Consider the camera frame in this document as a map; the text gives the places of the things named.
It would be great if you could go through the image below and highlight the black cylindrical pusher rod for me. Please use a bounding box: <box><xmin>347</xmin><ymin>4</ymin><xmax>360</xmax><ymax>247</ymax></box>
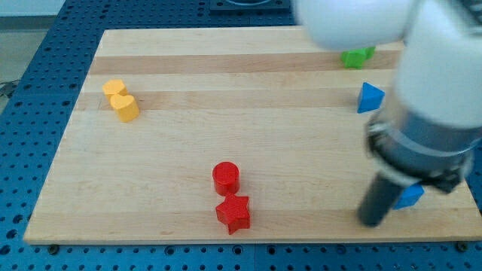
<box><xmin>357</xmin><ymin>172</ymin><xmax>406</xmax><ymax>227</ymax></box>

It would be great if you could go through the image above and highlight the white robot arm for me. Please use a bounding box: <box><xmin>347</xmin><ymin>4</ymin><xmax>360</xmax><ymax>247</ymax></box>
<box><xmin>292</xmin><ymin>0</ymin><xmax>481</xmax><ymax>227</ymax></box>

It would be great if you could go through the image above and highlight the wooden board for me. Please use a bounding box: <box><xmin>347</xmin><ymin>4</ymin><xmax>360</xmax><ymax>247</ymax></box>
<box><xmin>24</xmin><ymin>26</ymin><xmax>481</xmax><ymax>245</ymax></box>

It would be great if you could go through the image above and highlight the red star block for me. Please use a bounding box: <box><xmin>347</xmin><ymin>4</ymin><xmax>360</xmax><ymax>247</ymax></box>
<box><xmin>215</xmin><ymin>193</ymin><xmax>251</xmax><ymax>235</ymax></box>

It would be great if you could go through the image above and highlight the blue triangle block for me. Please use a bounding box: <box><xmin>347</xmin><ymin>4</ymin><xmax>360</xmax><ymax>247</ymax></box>
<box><xmin>357</xmin><ymin>82</ymin><xmax>385</xmax><ymax>114</ymax></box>

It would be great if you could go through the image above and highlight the blue cube block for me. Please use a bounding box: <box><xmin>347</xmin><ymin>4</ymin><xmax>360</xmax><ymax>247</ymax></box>
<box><xmin>392</xmin><ymin>184</ymin><xmax>425</xmax><ymax>210</ymax></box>

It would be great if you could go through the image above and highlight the yellow hexagon block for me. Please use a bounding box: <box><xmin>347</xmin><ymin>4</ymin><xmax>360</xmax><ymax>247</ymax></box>
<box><xmin>102</xmin><ymin>79</ymin><xmax>128</xmax><ymax>101</ymax></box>

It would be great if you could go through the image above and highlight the green block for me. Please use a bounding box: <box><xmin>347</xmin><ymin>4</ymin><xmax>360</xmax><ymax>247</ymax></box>
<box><xmin>340</xmin><ymin>47</ymin><xmax>376</xmax><ymax>69</ymax></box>

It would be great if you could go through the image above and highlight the yellow heart block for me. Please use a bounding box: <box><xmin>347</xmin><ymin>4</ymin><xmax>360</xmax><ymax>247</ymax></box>
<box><xmin>110</xmin><ymin>94</ymin><xmax>140</xmax><ymax>123</ymax></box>

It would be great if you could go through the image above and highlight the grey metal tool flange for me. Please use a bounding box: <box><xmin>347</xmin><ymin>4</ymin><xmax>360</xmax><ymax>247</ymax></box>
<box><xmin>365</xmin><ymin>93</ymin><xmax>481</xmax><ymax>193</ymax></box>

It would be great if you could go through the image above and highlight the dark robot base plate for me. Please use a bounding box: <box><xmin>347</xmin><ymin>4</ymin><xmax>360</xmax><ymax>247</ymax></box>
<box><xmin>209</xmin><ymin>0</ymin><xmax>291</xmax><ymax>13</ymax></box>

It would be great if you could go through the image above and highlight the red cylinder block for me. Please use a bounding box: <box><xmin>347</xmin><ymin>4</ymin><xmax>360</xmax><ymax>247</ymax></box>
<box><xmin>212</xmin><ymin>161</ymin><xmax>240</xmax><ymax>196</ymax></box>

